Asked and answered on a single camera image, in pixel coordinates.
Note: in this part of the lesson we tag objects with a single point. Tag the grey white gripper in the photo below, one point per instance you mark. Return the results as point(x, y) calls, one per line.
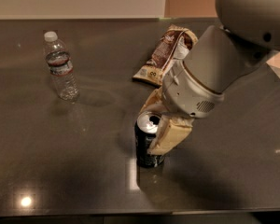
point(187, 90)

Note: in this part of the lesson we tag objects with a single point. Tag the dark blue pepsi can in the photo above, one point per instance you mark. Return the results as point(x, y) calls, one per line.
point(145, 129)

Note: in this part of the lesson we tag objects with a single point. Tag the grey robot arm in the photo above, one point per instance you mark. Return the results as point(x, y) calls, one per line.
point(249, 37)

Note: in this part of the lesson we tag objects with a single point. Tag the clear plastic water bottle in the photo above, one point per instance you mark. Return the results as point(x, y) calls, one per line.
point(58, 60)

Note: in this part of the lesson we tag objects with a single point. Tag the brown chip bag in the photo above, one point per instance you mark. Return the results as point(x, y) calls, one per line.
point(175, 44)

